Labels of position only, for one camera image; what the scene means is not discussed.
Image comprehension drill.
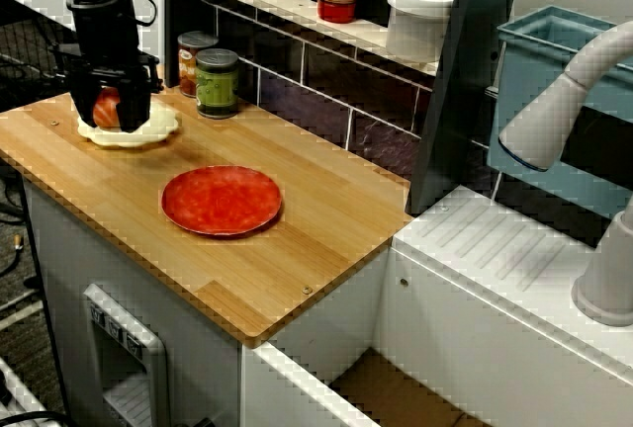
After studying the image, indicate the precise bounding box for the black wire mesh panel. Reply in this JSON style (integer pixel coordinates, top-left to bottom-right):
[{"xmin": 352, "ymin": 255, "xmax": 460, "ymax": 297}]
[{"xmin": 0, "ymin": 0, "xmax": 80, "ymax": 115}]

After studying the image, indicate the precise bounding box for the green label tin can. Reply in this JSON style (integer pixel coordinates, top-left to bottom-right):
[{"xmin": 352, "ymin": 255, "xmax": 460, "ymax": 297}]
[{"xmin": 195, "ymin": 47, "xmax": 242, "ymax": 120}]

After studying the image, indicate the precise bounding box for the white toy kitchen cabinet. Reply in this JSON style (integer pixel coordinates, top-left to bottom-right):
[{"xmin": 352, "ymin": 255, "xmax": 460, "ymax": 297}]
[{"xmin": 22, "ymin": 169, "xmax": 633, "ymax": 427}]

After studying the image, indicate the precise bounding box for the dark tiled backsplash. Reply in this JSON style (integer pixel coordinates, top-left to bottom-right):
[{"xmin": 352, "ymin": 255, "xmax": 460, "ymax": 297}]
[{"xmin": 202, "ymin": 0, "xmax": 496, "ymax": 186}]

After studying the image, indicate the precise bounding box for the teal plastic bin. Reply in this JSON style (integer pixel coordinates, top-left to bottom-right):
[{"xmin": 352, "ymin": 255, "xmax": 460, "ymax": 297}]
[{"xmin": 487, "ymin": 5, "xmax": 633, "ymax": 220}]

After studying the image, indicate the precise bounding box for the white lidded tub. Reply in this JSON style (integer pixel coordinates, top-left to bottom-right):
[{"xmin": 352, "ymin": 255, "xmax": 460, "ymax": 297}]
[{"xmin": 385, "ymin": 0, "xmax": 457, "ymax": 63}]

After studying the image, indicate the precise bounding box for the grey appliance control panel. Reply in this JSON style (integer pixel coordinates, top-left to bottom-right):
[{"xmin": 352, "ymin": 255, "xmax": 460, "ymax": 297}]
[{"xmin": 81, "ymin": 283, "xmax": 170, "ymax": 427}]

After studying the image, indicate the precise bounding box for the thin black cable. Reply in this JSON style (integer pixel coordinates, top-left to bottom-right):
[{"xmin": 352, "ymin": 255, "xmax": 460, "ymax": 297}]
[
  {"xmin": 0, "ymin": 409, "xmax": 70, "ymax": 427},
  {"xmin": 0, "ymin": 174, "xmax": 26, "ymax": 228}
]

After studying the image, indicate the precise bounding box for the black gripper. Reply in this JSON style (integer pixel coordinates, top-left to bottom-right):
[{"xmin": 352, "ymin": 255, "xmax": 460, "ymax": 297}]
[{"xmin": 51, "ymin": 0, "xmax": 165, "ymax": 133}]

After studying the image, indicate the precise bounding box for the white wall shelf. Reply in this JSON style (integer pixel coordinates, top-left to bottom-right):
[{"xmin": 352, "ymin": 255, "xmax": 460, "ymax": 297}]
[{"xmin": 165, "ymin": 0, "xmax": 441, "ymax": 77}]

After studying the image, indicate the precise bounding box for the grey toy faucet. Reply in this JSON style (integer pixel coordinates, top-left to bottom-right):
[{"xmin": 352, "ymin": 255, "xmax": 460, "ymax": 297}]
[{"xmin": 497, "ymin": 19, "xmax": 633, "ymax": 328}]

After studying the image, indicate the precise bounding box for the toy salmon nigiri sushi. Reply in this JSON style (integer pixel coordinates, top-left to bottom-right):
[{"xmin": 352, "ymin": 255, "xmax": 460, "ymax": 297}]
[{"xmin": 92, "ymin": 86, "xmax": 123, "ymax": 128}]

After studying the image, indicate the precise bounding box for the white slotted rail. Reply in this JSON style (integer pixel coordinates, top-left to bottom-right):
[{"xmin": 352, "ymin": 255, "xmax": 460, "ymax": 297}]
[{"xmin": 0, "ymin": 355, "xmax": 50, "ymax": 427}]

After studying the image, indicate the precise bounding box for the cream scalloped plate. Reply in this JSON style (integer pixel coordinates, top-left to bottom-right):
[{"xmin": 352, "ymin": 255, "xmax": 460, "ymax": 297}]
[{"xmin": 76, "ymin": 103, "xmax": 182, "ymax": 150}]

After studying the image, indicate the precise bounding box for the dark grey upright panel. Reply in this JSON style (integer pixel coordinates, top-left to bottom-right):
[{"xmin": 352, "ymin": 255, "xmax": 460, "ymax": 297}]
[{"xmin": 405, "ymin": 0, "xmax": 525, "ymax": 215}]

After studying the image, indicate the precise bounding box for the red round plate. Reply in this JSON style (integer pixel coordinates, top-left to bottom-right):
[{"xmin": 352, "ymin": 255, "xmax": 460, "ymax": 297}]
[{"xmin": 160, "ymin": 164, "xmax": 284, "ymax": 239}]

